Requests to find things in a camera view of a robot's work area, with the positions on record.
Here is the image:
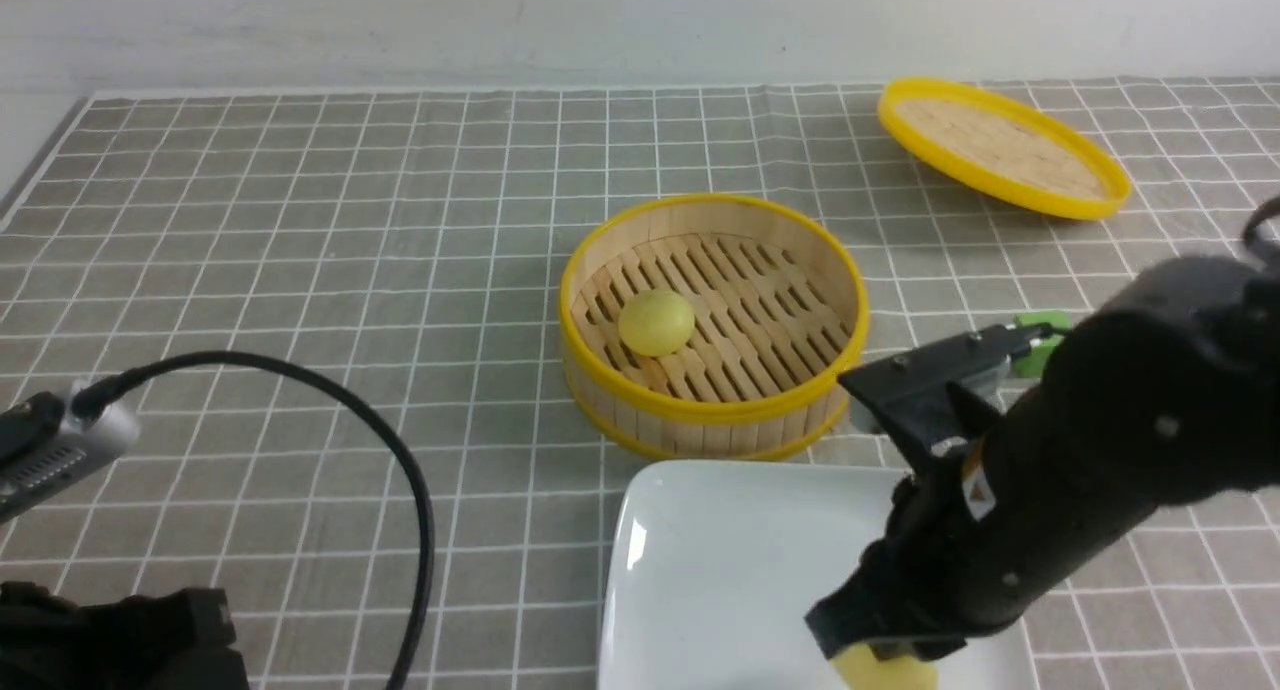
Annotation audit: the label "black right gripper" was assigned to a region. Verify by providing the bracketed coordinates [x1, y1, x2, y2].
[805, 440, 1091, 663]

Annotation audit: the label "yellow steamed bun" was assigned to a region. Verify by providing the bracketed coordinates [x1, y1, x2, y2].
[829, 644, 938, 690]
[617, 289, 696, 357]

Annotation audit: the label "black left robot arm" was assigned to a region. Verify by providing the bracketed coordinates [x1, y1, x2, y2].
[1, 582, 250, 689]

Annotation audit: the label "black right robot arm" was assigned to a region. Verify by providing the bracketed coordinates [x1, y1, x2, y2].
[805, 198, 1279, 661]

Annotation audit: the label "white square plate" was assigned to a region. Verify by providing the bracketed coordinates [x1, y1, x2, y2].
[598, 460, 1041, 690]

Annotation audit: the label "green cube block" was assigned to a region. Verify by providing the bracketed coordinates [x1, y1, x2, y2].
[1012, 310, 1073, 380]

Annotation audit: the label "bamboo steamer basket yellow rim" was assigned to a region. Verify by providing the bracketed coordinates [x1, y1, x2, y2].
[557, 195, 870, 461]

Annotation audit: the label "bamboo steamer lid yellow rim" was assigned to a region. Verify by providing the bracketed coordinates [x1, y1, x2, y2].
[877, 78, 1132, 221]

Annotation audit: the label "grey checkered tablecloth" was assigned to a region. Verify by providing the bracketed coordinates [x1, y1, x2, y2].
[1, 78, 1277, 689]

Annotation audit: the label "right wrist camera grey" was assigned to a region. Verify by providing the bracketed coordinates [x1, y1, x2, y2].
[838, 324, 1053, 472]

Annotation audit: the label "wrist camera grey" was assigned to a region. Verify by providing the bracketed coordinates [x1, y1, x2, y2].
[1, 381, 140, 524]
[838, 324, 1053, 472]

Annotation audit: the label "black left camera cable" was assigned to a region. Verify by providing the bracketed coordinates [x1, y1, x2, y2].
[72, 352, 436, 690]

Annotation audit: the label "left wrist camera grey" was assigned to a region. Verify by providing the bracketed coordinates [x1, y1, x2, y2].
[1, 381, 140, 524]

